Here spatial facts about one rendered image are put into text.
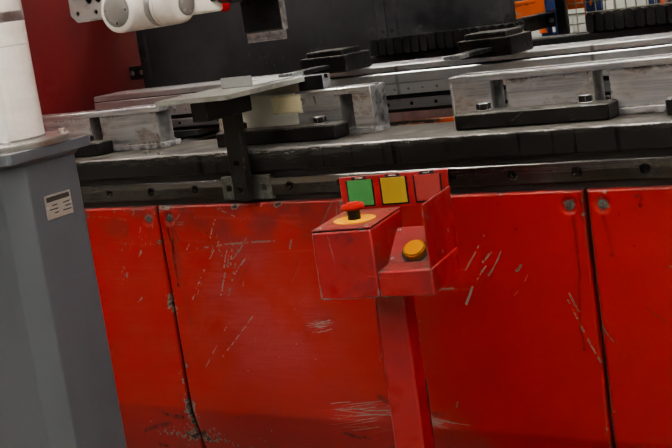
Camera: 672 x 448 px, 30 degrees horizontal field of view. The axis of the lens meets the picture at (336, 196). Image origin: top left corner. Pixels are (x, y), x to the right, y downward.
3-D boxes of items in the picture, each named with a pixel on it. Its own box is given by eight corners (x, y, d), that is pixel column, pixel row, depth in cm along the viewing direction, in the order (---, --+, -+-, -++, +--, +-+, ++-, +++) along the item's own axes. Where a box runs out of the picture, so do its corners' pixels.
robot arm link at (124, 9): (178, -20, 238) (141, -16, 243) (132, -15, 227) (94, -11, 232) (184, 24, 239) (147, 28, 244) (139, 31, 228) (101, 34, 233)
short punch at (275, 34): (245, 44, 264) (238, -2, 262) (251, 42, 266) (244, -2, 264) (284, 39, 258) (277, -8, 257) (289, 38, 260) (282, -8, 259)
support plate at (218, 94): (155, 107, 245) (154, 102, 245) (235, 88, 267) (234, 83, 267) (228, 100, 235) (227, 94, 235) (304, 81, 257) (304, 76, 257)
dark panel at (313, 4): (148, 115, 350) (122, -44, 343) (153, 114, 351) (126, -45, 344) (520, 80, 288) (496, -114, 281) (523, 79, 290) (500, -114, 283)
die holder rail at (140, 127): (9, 159, 307) (2, 120, 305) (27, 154, 311) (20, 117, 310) (165, 148, 279) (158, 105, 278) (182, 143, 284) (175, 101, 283)
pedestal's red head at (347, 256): (320, 300, 209) (304, 195, 206) (353, 276, 223) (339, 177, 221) (435, 295, 201) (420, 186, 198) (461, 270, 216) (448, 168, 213)
